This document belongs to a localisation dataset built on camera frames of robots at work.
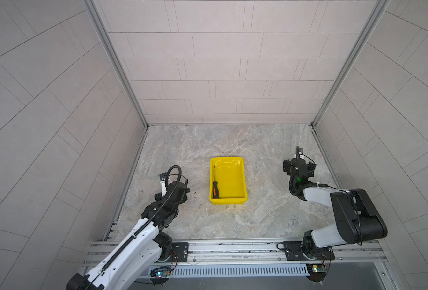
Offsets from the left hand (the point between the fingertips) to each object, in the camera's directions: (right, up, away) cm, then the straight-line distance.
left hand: (179, 188), depth 82 cm
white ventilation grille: (+15, -27, -14) cm, 34 cm away
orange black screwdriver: (+16, -2, +3) cm, 17 cm away
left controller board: (-2, -25, -18) cm, 31 cm away
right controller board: (+56, -28, -14) cm, 64 cm away
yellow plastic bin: (+24, +4, +13) cm, 27 cm away
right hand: (+59, +12, +10) cm, 61 cm away
